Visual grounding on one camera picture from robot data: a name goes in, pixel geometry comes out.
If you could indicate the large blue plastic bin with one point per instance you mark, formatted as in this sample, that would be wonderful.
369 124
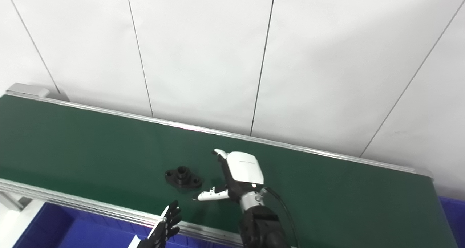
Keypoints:
454 219

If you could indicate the black flanged machine part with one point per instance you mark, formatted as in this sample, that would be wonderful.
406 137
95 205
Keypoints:
181 177

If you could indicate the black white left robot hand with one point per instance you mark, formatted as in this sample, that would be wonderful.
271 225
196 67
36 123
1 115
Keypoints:
160 235

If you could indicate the green conveyor belt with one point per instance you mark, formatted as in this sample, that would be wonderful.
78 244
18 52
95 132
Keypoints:
91 146
91 207

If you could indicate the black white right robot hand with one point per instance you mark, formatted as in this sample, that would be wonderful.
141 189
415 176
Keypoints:
245 170

